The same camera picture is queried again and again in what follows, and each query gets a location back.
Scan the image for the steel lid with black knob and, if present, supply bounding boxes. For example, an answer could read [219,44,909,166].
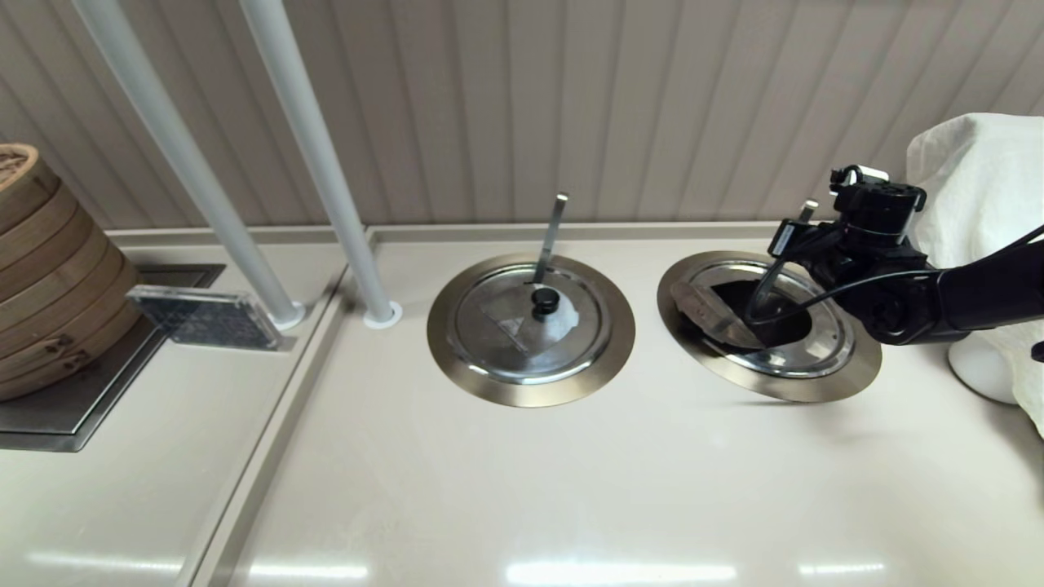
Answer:
[447,264,613,386]
[674,261,856,380]

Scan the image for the white cloth cover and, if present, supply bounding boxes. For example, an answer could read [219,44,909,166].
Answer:
[905,113,1044,441]

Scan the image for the white round appliance foot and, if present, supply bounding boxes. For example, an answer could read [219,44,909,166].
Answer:
[946,330,1019,406]

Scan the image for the white metal pole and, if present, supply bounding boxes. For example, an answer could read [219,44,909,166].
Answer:
[72,0,307,332]
[239,0,405,331]

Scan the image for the clear acrylic sign block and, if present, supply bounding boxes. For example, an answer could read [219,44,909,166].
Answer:
[126,285,299,353]

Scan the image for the recessed steel steamer tray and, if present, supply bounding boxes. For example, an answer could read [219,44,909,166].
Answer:
[0,265,229,453]

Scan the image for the stacked bamboo steamer baskets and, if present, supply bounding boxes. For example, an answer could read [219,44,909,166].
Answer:
[0,143,144,403]

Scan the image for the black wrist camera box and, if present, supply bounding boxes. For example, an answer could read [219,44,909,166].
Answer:
[768,218,808,260]

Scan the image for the black camera cable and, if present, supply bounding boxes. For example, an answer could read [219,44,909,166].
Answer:
[746,232,1044,327]

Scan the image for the brass counter ring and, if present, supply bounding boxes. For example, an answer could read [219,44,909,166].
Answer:
[657,249,883,404]
[427,253,637,408]

